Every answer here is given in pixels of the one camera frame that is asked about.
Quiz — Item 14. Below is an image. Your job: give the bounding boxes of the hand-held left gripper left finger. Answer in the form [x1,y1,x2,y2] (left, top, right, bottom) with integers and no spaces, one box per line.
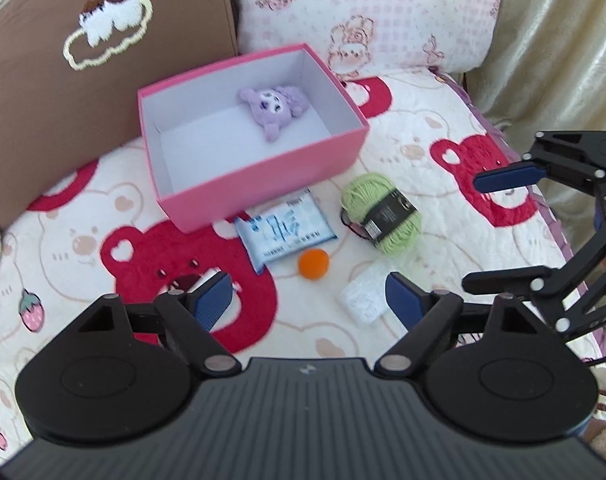
[73,271,243,380]

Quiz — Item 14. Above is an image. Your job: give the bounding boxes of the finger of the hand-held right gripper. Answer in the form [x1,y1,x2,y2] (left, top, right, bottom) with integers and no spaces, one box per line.
[474,130,606,233]
[462,212,606,343]

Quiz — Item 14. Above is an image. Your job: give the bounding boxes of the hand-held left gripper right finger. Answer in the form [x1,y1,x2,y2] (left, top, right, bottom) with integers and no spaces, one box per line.
[374,271,540,378]

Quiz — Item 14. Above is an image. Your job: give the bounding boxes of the white tissue packet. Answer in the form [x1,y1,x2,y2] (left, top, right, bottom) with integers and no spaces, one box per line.
[340,265,391,328]

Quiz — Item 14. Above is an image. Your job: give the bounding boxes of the orange ball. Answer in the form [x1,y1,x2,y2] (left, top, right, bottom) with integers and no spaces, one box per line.
[298,249,331,280]

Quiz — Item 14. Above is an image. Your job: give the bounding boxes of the blue wet wipes pack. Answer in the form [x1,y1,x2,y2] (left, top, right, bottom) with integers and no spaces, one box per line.
[233,190,340,276]

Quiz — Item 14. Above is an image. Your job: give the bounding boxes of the green yarn skein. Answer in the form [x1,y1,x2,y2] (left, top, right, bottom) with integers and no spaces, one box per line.
[339,172,424,257]

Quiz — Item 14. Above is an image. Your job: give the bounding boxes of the pink cardboard box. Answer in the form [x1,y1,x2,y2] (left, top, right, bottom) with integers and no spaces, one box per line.
[137,44,371,234]

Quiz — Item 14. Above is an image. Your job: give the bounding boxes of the bear printed blanket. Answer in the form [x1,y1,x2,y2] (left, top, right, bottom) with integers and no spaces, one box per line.
[0,67,606,466]

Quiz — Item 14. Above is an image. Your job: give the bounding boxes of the beige shiny cloth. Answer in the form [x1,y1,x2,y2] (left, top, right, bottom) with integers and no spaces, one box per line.
[463,0,606,271]

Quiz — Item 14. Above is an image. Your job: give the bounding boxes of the purple plush toy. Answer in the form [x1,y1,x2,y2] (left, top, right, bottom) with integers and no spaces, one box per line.
[239,86,311,143]

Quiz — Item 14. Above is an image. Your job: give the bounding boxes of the pink checked pillow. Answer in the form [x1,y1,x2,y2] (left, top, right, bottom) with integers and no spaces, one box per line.
[225,0,508,81]

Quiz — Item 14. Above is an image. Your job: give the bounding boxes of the brown embroidered pillow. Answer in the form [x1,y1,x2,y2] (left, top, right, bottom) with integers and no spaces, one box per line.
[0,0,239,231]

